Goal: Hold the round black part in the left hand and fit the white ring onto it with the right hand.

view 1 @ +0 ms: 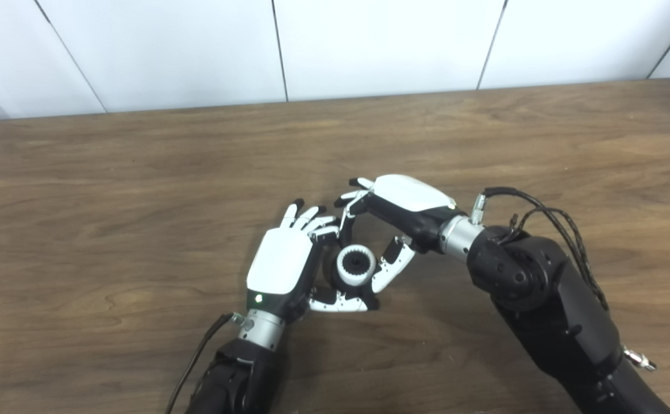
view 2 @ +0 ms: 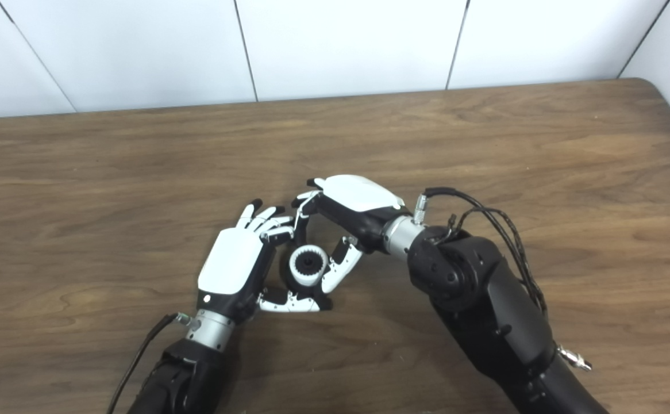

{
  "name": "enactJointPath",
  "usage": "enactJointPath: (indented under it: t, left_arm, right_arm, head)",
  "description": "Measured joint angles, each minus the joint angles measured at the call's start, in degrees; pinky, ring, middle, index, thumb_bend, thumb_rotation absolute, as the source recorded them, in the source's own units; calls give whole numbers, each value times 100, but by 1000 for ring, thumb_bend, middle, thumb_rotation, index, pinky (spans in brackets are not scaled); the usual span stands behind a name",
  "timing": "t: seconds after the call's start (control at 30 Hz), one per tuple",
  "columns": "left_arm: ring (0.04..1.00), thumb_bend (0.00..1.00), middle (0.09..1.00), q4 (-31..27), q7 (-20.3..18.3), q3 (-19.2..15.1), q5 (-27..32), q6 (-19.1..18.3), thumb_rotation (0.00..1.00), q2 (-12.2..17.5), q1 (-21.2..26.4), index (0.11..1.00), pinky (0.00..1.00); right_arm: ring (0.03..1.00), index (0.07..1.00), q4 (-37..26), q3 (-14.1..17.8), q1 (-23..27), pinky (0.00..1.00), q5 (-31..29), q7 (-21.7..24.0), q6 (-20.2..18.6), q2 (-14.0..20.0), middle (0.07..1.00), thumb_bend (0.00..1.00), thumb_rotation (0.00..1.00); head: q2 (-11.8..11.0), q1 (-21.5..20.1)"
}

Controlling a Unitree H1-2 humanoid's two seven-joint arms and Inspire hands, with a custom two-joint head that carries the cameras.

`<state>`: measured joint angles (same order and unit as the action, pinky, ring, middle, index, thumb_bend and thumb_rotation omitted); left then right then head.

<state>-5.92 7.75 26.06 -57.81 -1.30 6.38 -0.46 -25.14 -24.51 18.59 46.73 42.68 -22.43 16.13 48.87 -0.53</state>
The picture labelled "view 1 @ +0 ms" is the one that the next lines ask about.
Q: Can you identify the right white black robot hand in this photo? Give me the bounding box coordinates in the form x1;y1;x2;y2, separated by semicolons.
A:
334;174;459;294

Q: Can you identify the round black part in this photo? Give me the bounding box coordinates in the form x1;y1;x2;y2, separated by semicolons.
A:
328;252;379;297

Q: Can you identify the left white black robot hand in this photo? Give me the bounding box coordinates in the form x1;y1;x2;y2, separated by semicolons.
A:
246;199;380;324

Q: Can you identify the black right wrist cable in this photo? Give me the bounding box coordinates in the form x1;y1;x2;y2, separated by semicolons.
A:
470;186;657;371

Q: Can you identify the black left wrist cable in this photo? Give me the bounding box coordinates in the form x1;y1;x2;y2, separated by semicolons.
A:
164;312;255;414

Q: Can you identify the white ring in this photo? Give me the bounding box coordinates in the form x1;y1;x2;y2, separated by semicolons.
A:
336;244;378;288

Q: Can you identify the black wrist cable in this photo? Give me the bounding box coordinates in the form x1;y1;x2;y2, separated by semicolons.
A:
164;312;255;414
470;186;657;371

